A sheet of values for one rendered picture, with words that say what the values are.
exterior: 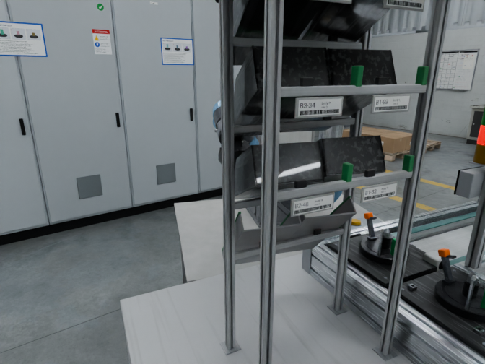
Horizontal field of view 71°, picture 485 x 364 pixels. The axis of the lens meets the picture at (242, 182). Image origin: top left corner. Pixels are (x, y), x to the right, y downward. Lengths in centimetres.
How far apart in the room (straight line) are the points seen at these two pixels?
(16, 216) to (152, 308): 276
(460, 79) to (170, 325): 928
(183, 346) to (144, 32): 317
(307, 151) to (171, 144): 326
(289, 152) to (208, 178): 354
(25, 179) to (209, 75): 210
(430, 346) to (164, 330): 62
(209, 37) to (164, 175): 157
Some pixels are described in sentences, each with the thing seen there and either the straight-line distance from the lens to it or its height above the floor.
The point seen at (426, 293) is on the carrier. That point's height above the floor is 97.
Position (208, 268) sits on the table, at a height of 86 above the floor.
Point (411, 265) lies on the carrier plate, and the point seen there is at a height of 97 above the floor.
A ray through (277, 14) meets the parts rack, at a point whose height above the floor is 157.
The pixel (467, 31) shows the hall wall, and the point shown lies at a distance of 984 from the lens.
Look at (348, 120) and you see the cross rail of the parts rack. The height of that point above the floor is 139.
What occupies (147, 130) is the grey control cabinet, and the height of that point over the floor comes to 92.
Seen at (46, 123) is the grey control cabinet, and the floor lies 106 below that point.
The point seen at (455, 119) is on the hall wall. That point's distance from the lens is 981.
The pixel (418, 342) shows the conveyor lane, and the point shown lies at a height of 92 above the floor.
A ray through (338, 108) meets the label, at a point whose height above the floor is 144.
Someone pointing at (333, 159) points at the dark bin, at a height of 133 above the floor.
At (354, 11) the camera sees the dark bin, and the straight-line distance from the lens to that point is 72.
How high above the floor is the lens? 149
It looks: 18 degrees down
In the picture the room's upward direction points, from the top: straight up
